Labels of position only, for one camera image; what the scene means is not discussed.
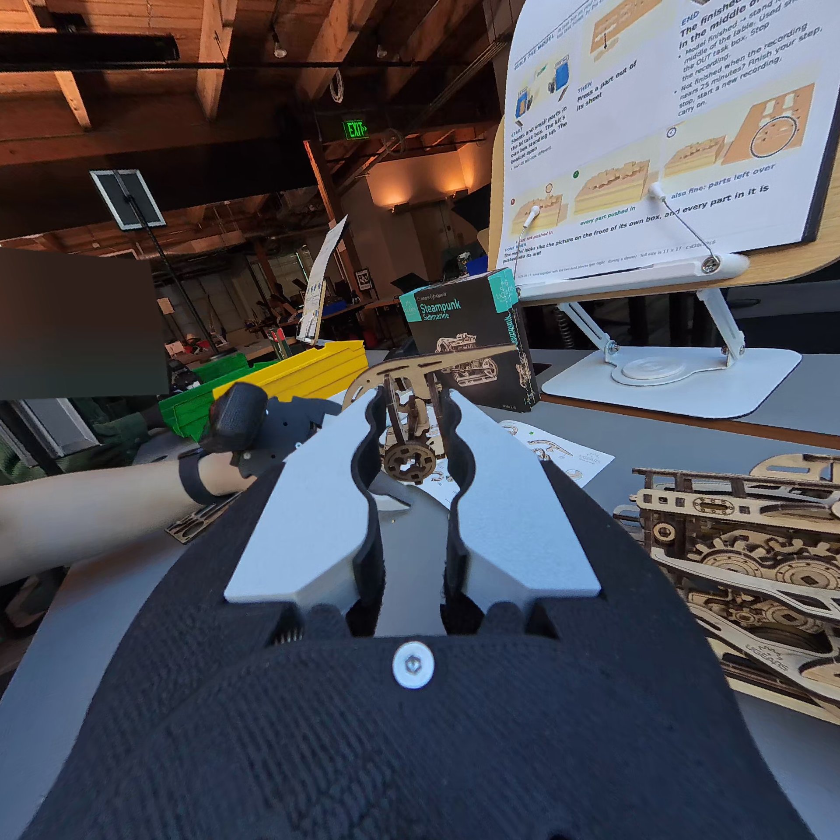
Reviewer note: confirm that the white paper on stand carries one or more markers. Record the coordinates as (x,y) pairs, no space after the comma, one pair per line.
(321,282)

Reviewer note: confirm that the large wooden model assembly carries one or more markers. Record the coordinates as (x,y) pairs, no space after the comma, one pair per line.
(722,525)

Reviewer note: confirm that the person's left hand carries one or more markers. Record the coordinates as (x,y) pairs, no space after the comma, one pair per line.
(226,476)

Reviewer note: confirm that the white assembly booklet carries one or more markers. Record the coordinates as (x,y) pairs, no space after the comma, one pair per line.
(564,459)

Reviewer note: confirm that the round wooden wheel part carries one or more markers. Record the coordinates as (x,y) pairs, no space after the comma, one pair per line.
(392,459)

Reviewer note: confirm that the small wooden model assembly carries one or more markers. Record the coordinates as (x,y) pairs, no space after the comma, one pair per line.
(420,361)

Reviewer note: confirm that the green plastic bin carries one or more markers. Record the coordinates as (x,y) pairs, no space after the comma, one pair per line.
(190,407)

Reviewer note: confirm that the green lit ceiling sign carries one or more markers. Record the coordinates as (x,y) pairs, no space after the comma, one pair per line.
(355,128)

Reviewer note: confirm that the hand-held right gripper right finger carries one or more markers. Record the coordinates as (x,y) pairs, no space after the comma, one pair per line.
(525,525)

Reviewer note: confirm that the person's left forearm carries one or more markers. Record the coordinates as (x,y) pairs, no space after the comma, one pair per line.
(98,518)

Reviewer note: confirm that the rectangular light panel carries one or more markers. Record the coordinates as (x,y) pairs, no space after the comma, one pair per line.
(128,200)

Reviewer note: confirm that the wooden parts sheet oblong cutouts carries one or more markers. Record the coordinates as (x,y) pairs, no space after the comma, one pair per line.
(197,518)

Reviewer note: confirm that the book stand with white base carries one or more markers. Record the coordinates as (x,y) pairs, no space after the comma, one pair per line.
(689,374)

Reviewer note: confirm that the yellow plastic bin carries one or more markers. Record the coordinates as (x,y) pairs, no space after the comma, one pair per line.
(308,374)

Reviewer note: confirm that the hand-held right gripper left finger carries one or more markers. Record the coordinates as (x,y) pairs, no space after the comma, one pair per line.
(302,525)

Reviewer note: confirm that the black teal model kit box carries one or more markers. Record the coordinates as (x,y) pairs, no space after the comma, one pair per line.
(459,308)

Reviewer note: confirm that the printed instruction sheet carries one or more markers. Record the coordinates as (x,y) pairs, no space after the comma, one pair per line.
(656,131)

